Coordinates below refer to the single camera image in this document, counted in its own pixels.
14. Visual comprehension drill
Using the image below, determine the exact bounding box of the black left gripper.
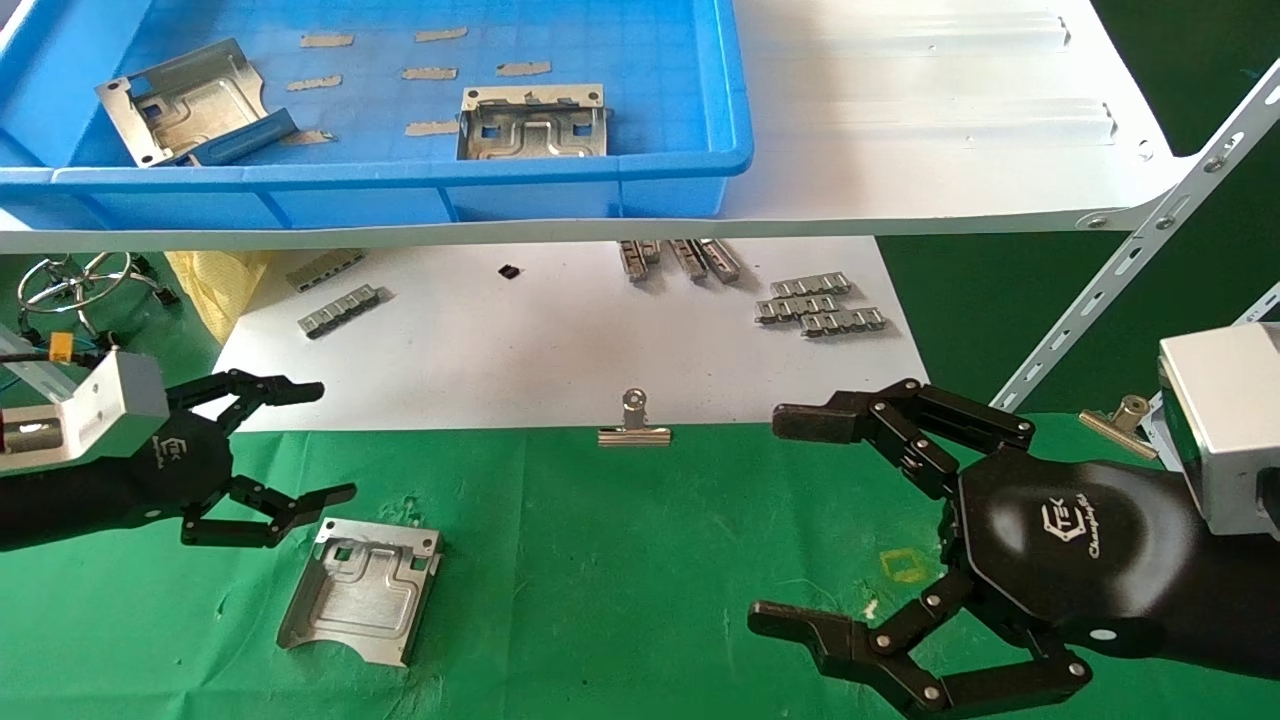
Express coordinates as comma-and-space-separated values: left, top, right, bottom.
0, 368, 359, 554

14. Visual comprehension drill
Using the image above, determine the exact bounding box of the blue plastic bin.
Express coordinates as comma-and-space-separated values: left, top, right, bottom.
0, 0, 754, 233

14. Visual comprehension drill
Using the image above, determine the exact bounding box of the yellow plastic bag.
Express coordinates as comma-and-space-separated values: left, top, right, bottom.
165, 250, 273, 346

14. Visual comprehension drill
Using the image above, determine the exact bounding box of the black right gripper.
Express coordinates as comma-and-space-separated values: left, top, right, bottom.
747, 378, 1280, 720

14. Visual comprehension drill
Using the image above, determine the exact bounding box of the stamped sheet metal bracket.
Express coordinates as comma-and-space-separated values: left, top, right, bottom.
277, 517, 443, 668
97, 38, 301, 167
457, 84, 612, 161

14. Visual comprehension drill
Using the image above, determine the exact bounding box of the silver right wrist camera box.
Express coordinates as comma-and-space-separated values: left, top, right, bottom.
1158, 322, 1280, 538

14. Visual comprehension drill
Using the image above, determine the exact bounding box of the black camera cable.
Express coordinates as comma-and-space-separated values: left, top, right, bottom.
0, 322, 113, 369

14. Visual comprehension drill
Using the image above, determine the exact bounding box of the silver binder clip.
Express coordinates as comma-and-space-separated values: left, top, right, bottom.
1078, 395, 1161, 461
598, 388, 673, 447

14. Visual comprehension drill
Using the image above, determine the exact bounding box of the green table cloth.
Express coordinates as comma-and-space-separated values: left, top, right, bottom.
0, 412, 1280, 720

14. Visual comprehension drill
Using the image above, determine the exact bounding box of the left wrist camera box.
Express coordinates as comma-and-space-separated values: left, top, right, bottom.
0, 350, 170, 477

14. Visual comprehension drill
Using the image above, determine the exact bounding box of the perforated grey shelf post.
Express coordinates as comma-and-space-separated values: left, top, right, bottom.
0, 352, 76, 401
990, 60, 1280, 413

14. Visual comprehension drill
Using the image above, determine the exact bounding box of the white metal shelf board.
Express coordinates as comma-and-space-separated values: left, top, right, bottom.
0, 0, 1198, 256

